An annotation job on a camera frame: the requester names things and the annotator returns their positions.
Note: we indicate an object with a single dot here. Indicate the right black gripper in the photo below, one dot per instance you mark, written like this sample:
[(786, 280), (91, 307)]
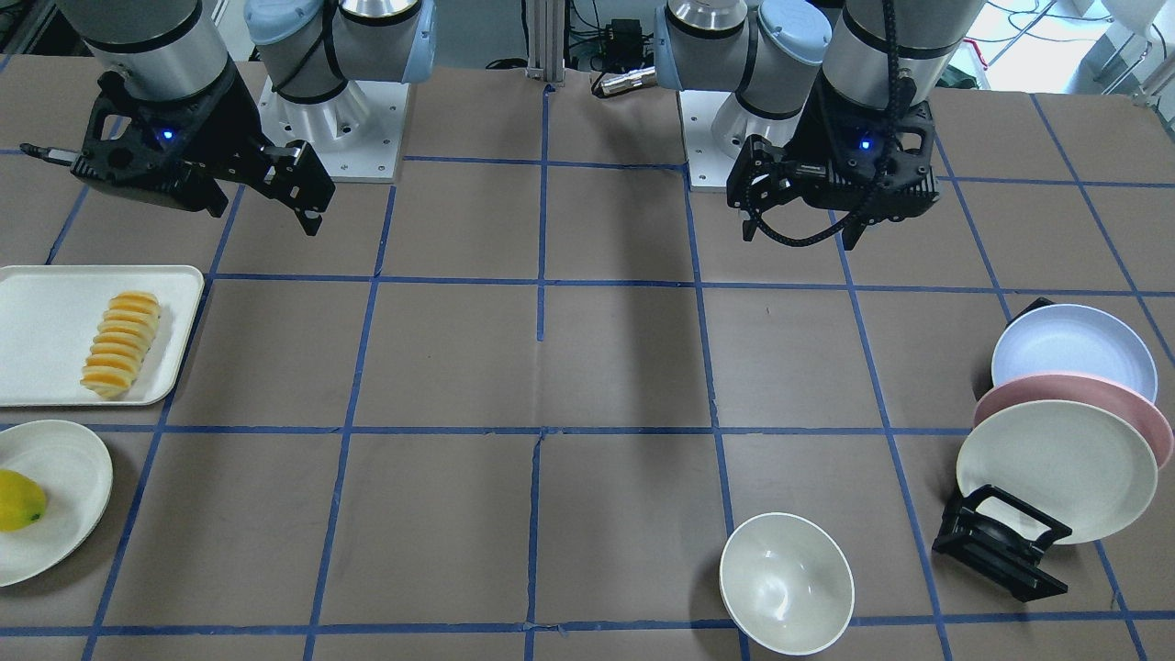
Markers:
[(231, 122)]

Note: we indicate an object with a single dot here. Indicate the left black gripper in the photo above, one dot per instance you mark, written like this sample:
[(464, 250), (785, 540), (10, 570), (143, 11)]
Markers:
[(810, 138)]

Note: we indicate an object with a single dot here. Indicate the blue plate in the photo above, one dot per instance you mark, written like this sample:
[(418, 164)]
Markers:
[(1074, 338)]

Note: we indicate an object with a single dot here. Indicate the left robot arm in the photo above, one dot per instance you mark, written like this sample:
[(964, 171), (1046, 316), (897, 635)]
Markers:
[(772, 54)]

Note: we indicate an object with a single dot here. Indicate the pink plate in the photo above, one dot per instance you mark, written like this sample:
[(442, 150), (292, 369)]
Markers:
[(1093, 390)]

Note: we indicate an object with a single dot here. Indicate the white round plate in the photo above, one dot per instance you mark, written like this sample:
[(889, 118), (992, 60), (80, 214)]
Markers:
[(74, 468)]

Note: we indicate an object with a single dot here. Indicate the cream plate in rack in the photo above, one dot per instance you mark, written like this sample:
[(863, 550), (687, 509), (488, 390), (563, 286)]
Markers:
[(1078, 464)]

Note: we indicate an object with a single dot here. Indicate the silver cylindrical connector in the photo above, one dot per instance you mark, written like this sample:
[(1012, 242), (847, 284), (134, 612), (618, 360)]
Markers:
[(608, 87)]

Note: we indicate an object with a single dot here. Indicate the black power adapter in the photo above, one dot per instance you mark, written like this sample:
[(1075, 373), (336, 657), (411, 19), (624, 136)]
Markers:
[(623, 45)]

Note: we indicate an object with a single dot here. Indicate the white rectangular tray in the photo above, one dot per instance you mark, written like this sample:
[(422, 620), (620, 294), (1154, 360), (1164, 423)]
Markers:
[(50, 314)]

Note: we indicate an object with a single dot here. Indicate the white bowl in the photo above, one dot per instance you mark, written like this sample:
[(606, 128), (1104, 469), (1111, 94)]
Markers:
[(787, 584)]

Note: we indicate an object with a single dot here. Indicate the black dish rack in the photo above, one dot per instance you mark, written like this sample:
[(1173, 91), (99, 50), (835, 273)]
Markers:
[(1000, 521)]

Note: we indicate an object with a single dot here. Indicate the yellow lemon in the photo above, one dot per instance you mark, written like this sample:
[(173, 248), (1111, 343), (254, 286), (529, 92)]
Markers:
[(23, 501)]

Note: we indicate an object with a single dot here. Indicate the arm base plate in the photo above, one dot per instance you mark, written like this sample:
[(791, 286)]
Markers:
[(367, 138), (713, 127)]

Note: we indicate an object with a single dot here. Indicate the aluminium frame post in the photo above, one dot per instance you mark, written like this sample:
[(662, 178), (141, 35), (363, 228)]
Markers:
[(546, 25)]

